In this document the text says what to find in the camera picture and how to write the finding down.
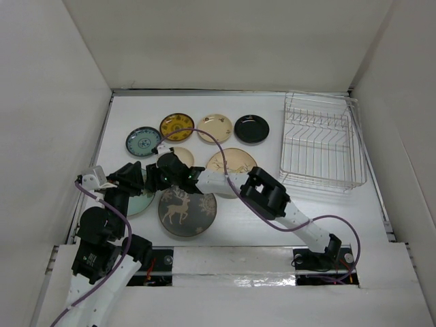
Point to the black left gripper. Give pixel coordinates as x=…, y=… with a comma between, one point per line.
x=129, y=178

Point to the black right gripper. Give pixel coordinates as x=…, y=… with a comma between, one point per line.
x=153, y=172

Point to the light green floral plate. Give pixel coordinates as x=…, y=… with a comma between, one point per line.
x=137, y=204

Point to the beige bird branch plate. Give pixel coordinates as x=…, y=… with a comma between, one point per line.
x=237, y=161

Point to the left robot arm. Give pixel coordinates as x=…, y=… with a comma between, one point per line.
x=109, y=254

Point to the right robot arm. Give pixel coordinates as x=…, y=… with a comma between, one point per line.
x=257, y=189

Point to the blue white patterned plate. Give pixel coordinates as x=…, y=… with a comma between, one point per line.
x=141, y=141

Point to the cream plate with dark patch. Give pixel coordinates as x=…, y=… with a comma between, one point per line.
x=184, y=155

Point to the yellow patterned small plate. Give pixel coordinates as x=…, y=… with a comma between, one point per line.
x=178, y=125

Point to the cream floral small plate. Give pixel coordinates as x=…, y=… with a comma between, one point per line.
x=217, y=125

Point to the black glossy small plate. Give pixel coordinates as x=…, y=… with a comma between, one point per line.
x=251, y=129

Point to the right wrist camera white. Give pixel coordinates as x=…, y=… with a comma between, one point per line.
x=161, y=149

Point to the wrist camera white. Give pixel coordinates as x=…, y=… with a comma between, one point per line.
x=92, y=178
x=161, y=149

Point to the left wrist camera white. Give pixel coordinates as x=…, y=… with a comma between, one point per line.
x=92, y=178

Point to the white wire dish rack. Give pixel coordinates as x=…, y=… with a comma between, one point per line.
x=322, y=145

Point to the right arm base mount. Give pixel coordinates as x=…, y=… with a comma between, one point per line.
x=304, y=260

